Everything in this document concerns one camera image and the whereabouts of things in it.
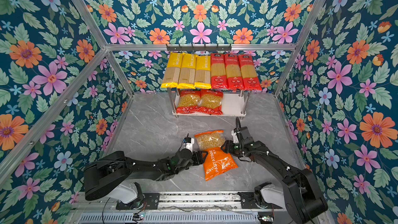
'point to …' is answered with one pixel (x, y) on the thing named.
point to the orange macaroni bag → (217, 162)
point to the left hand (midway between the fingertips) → (208, 152)
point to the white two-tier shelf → (233, 104)
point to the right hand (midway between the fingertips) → (224, 148)
